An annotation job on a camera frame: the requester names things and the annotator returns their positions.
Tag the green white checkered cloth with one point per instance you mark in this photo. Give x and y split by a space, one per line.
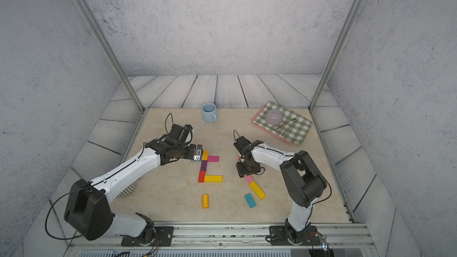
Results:
294 127

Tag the teal block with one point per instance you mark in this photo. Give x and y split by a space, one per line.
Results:
250 200

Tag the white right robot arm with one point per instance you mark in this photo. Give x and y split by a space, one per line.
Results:
304 181

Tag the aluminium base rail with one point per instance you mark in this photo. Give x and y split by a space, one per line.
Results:
193 239

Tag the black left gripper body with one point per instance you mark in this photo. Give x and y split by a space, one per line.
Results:
188 151

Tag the orange-yellow square block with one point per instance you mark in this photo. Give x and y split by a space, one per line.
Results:
205 156

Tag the pink upside-down bowl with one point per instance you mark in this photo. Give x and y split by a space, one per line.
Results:
274 117

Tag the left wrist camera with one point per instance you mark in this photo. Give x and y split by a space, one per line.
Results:
180 135

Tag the orange cylinder block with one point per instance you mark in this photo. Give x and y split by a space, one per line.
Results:
205 201

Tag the left aluminium frame post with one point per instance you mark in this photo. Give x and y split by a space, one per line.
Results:
101 39

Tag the light blue mug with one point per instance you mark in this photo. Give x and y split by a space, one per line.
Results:
209 112

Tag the pink plastic tray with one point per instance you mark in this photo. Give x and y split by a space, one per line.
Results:
266 130

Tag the purple block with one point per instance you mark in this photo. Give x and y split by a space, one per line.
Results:
204 165

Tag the right aluminium frame post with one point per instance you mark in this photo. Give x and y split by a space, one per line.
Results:
338 47

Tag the aluminium frame post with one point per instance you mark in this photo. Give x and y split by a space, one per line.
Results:
338 47
101 39

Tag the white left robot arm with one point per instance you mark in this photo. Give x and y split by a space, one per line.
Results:
88 206

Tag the magenta block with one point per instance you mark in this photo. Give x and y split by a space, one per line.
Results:
213 159

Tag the light pink block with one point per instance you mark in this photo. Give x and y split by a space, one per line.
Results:
249 179

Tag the red block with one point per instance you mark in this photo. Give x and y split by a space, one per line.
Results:
201 178

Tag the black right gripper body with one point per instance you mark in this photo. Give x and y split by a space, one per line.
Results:
243 168

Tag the long yellow block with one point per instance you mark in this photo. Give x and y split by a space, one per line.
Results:
257 190
213 179

